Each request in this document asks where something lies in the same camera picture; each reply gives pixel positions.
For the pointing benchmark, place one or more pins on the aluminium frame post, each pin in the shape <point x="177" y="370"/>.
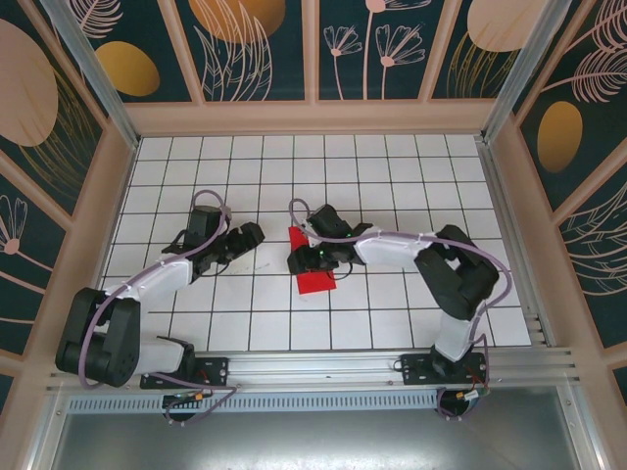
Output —
<point x="96" y="78"/>
<point x="521" y="73"/>

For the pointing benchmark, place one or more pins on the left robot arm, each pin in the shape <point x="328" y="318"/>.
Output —
<point x="161" y="279"/>

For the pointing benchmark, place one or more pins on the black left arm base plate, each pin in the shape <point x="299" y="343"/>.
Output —
<point x="215" y="372"/>

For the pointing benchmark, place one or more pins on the small controller board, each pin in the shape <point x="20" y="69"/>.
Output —
<point x="188" y="397"/>
<point x="472" y="395"/>

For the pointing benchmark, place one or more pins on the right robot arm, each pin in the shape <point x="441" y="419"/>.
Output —
<point x="387" y="249"/>

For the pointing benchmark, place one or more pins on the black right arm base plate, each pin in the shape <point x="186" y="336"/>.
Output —
<point x="416" y="369"/>

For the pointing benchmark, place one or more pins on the aluminium side rail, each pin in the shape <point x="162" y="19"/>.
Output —
<point x="514" y="245"/>

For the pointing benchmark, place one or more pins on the grey metal sheet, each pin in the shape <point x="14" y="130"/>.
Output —
<point x="313" y="440"/>

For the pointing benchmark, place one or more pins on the aluminium mounting rail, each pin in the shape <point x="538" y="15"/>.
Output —
<point x="313" y="367"/>

